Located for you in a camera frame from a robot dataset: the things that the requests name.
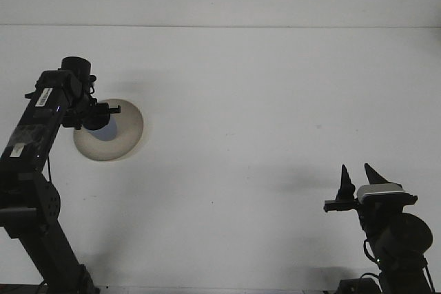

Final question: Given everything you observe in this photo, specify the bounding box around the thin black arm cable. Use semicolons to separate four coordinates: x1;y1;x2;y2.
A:
43;154;53;184

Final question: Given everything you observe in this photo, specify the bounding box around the pale round plate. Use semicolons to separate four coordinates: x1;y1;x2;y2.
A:
73;98;152;163

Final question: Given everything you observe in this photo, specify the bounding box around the pale blue cup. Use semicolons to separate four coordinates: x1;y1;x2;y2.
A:
88;120;119;143

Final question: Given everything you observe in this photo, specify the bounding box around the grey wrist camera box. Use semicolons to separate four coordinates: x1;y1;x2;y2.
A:
356;183;405;204

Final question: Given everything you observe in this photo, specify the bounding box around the looped black wrist cable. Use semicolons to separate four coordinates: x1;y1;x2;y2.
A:
362;238;380;266

